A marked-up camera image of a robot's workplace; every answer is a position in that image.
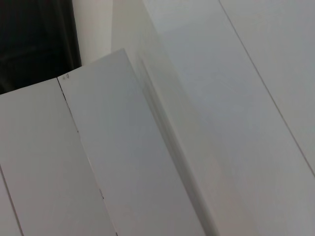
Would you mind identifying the black background curtain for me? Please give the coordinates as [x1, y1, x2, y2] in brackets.
[0, 0, 82, 94]

